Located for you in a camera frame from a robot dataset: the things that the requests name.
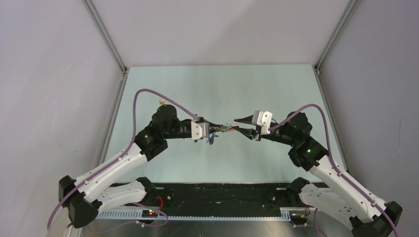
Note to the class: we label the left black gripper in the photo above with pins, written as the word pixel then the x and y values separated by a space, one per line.
pixel 211 126

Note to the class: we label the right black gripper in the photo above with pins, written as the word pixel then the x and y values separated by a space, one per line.
pixel 250 133

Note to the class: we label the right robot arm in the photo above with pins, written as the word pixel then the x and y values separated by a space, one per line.
pixel 362 212

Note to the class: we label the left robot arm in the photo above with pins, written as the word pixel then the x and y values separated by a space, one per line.
pixel 90 194

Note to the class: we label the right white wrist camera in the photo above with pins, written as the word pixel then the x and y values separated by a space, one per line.
pixel 263 120

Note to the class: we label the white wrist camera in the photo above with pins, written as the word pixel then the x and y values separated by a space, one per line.
pixel 263 120
pixel 199 130

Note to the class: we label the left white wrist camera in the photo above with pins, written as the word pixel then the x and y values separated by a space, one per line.
pixel 199 130

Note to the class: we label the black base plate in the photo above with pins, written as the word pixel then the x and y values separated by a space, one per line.
pixel 222 199

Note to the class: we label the grey slotted cable duct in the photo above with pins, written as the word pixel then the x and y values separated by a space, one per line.
pixel 138 214

